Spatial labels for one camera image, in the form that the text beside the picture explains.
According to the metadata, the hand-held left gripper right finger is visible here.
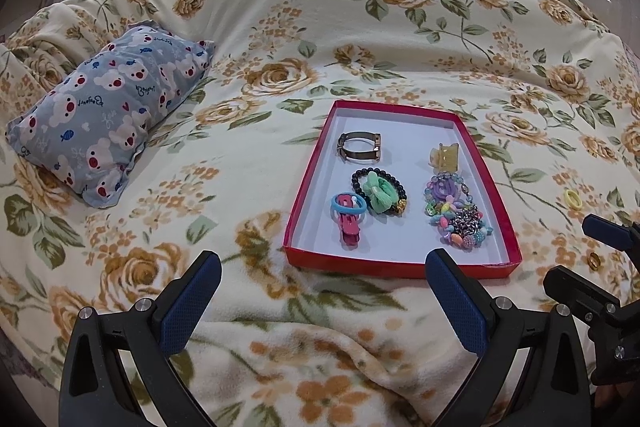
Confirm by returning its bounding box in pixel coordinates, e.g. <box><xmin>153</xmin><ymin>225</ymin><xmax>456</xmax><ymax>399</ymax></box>
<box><xmin>425</xmin><ymin>248</ymin><xmax>593</xmax><ymax>427</ymax></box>

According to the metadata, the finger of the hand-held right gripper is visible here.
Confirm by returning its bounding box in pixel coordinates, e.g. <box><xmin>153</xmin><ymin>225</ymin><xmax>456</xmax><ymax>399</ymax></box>
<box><xmin>542</xmin><ymin>264</ymin><xmax>640</xmax><ymax>387</ymax></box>
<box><xmin>581</xmin><ymin>213</ymin><xmax>640</xmax><ymax>254</ymax></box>

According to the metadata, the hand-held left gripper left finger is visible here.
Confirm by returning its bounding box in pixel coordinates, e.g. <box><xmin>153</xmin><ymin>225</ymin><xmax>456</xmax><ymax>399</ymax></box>
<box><xmin>59</xmin><ymin>249</ymin><xmax>223</xmax><ymax>427</ymax></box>

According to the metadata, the silver chain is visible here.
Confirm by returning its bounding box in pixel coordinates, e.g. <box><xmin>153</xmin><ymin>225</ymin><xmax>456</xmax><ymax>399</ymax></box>
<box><xmin>447</xmin><ymin>207</ymin><xmax>488</xmax><ymax>233</ymax></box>

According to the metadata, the colourful bead bracelet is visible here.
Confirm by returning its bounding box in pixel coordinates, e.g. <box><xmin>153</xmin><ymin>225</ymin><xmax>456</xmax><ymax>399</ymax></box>
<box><xmin>424</xmin><ymin>174</ymin><xmax>493</xmax><ymax>250</ymax></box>

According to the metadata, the black bead bracelet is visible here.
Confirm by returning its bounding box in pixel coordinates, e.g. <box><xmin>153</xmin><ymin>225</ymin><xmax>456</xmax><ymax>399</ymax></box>
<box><xmin>351</xmin><ymin>168</ymin><xmax>408</xmax><ymax>214</ymax></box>

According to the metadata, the purple hair tie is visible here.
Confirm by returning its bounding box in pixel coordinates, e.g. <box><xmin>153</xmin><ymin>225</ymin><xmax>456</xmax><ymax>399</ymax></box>
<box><xmin>427</xmin><ymin>174</ymin><xmax>463</xmax><ymax>208</ymax></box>

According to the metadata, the pink hair clip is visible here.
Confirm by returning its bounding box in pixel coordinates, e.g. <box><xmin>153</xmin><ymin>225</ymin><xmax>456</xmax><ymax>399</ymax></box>
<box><xmin>336</xmin><ymin>193</ymin><xmax>365</xmax><ymax>248</ymax></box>

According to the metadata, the green hair scrunchie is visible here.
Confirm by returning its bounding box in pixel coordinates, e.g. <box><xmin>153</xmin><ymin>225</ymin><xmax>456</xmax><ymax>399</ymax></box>
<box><xmin>361</xmin><ymin>172</ymin><xmax>398</xmax><ymax>214</ymax></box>

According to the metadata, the blue hair tie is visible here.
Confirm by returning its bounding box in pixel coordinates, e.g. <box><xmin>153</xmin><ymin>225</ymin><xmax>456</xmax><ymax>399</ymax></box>
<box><xmin>330</xmin><ymin>193</ymin><xmax>368</xmax><ymax>219</ymax></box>

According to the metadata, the red shallow box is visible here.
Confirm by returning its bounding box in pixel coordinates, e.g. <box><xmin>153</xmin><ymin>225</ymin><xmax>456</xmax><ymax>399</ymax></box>
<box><xmin>282</xmin><ymin>100</ymin><xmax>522</xmax><ymax>280</ymax></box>

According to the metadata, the gold hair claw clip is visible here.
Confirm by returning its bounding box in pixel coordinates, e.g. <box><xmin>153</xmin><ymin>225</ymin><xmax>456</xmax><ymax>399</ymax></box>
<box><xmin>426</xmin><ymin>142</ymin><xmax>462</xmax><ymax>171</ymax></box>

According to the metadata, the blue bear print pillow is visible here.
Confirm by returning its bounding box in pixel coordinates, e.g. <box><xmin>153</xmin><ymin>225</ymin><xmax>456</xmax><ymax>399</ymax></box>
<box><xmin>5</xmin><ymin>21</ymin><xmax>217</xmax><ymax>209</ymax></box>

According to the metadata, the floral quilt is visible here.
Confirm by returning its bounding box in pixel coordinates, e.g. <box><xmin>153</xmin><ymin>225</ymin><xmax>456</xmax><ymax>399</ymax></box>
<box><xmin>0</xmin><ymin>0</ymin><xmax>640</xmax><ymax>427</ymax></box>

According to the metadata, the metal cuff bracelet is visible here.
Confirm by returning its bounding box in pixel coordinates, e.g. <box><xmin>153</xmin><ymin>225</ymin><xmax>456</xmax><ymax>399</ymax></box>
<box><xmin>336</xmin><ymin>132</ymin><xmax>383</xmax><ymax>164</ymax></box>

